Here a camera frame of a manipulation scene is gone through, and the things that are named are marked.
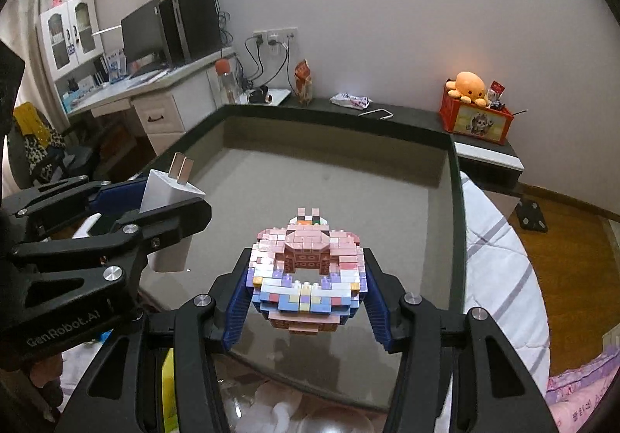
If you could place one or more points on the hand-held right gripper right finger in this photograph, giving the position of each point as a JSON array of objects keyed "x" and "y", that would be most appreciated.
[{"x": 378, "y": 316}]

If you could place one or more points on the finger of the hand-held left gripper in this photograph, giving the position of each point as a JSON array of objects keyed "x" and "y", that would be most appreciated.
[
  {"x": 121, "y": 195},
  {"x": 179, "y": 220}
]

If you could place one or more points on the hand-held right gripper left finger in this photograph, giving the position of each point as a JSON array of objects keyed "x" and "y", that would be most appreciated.
[{"x": 237, "y": 312}]

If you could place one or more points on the white charger plug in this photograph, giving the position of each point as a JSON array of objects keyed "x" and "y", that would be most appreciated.
[{"x": 164, "y": 190}]

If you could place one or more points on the pastel building block donut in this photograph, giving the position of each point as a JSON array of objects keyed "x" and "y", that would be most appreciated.
[{"x": 310, "y": 302}]

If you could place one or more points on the yellow highlighter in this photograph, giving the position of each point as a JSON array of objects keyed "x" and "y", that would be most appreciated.
[{"x": 168, "y": 384}]

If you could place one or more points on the pink box with dark rim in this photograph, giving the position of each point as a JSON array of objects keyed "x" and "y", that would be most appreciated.
[{"x": 339, "y": 161}]

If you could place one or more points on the black office chair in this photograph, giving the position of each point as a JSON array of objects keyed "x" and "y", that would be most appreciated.
[{"x": 48, "y": 161}]

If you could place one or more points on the white desk with drawers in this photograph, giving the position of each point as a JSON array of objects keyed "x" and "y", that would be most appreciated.
[{"x": 160, "y": 115}]

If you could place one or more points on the yellow cloth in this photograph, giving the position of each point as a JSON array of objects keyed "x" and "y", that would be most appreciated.
[{"x": 34, "y": 123}]

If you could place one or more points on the blue and white carton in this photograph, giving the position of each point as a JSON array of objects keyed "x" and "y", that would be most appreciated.
[{"x": 115, "y": 64}]

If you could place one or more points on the clear bottle with orange cap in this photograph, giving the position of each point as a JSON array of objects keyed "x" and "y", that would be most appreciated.
[{"x": 226, "y": 84}]

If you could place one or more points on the small black device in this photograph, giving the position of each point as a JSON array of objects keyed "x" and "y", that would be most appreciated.
[{"x": 259, "y": 96}]

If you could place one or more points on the black computer monitor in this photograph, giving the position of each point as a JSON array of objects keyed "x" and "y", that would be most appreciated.
[{"x": 143, "y": 35}]

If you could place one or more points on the white glass door cabinet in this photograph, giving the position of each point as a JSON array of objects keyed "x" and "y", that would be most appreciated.
[{"x": 68, "y": 40}]

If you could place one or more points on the black floor scale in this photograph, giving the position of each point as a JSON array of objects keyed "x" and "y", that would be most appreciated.
[{"x": 531, "y": 215}]

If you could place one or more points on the black computer tower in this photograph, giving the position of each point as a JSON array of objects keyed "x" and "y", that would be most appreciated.
[{"x": 193, "y": 26}]

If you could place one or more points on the black topped low cabinet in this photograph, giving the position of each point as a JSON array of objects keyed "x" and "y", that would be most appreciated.
[{"x": 416, "y": 120}]

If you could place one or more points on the white tissue packet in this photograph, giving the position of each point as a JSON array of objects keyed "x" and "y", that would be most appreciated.
[{"x": 348, "y": 100}]

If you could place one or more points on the pink printed blanket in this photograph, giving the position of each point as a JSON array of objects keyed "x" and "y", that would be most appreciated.
[{"x": 581, "y": 394}]

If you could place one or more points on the red printed storage box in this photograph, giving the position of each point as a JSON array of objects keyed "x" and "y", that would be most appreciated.
[{"x": 477, "y": 123}]

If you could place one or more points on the orange octopus plush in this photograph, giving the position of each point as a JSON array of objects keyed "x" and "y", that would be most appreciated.
[{"x": 467, "y": 86}]

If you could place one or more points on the small red packet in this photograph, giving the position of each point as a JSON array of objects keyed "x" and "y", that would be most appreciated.
[{"x": 496, "y": 91}]

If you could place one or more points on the white wall socket strip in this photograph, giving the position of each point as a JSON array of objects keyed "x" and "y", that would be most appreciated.
[{"x": 275, "y": 35}]

